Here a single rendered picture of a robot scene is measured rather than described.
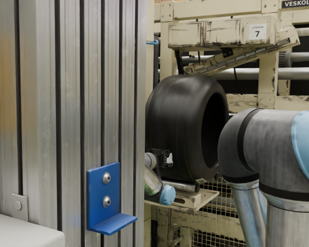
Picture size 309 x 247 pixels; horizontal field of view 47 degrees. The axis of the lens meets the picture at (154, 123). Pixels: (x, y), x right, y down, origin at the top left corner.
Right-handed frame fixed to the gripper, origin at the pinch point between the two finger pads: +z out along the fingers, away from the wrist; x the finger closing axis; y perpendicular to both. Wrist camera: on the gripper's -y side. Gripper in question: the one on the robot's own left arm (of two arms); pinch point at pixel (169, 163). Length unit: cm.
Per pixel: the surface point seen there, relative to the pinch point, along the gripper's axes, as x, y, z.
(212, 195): -8.5, -18.8, 38.5
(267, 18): -32, 78, 35
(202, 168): -12.0, -1.7, 12.1
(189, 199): -6.8, -17.3, 10.8
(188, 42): 13, 68, 36
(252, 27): -25, 74, 36
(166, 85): 7.7, 37.9, 4.7
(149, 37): 28, 66, 18
